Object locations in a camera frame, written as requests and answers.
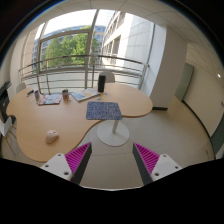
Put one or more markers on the white chair wooden legs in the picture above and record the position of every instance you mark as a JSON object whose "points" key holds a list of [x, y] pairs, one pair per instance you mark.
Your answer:
{"points": [[6, 131]]}

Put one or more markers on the white round table base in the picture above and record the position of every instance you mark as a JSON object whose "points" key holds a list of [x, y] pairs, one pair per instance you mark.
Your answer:
{"points": [[113, 133]]}

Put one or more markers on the blue patterned mouse pad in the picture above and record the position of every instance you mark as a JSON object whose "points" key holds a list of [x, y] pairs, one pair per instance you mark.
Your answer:
{"points": [[103, 111]]}

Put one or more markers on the white computer mouse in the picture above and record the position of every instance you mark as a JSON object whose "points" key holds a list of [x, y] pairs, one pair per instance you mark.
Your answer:
{"points": [[51, 136]]}

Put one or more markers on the black device at left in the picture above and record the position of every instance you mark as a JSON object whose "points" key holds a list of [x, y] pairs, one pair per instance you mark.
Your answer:
{"points": [[4, 99]]}

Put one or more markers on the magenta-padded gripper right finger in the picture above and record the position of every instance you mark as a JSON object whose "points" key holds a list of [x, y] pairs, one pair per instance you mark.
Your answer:
{"points": [[153, 166]]}

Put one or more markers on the colourful magazine left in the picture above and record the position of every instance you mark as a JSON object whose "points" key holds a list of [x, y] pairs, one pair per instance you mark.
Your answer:
{"points": [[52, 99]]}

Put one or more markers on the small can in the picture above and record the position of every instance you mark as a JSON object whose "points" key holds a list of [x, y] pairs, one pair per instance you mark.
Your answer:
{"points": [[37, 95]]}

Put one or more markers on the metal window railing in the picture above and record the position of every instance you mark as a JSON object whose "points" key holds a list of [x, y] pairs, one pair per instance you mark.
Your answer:
{"points": [[78, 72]]}

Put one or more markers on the dark mug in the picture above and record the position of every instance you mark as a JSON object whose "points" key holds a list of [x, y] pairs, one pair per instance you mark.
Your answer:
{"points": [[65, 94]]}

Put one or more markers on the black cylindrical speaker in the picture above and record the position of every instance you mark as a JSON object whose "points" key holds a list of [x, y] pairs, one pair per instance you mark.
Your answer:
{"points": [[101, 83]]}

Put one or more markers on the grey-green door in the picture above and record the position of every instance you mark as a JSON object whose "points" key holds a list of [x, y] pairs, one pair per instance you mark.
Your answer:
{"points": [[184, 81]]}

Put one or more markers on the wooden curved table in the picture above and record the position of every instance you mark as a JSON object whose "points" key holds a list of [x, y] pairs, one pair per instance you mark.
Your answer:
{"points": [[68, 118]]}

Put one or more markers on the white chair far left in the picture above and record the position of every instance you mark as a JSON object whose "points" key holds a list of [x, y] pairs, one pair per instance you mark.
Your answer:
{"points": [[20, 87]]}

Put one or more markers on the white chair behind table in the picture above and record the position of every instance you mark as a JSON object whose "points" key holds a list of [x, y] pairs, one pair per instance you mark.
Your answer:
{"points": [[109, 76]]}

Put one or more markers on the open magazine on table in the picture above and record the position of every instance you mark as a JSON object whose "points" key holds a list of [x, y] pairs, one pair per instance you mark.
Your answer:
{"points": [[85, 94]]}

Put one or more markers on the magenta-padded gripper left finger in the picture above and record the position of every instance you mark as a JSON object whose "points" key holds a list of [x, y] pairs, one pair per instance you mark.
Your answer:
{"points": [[70, 166]]}

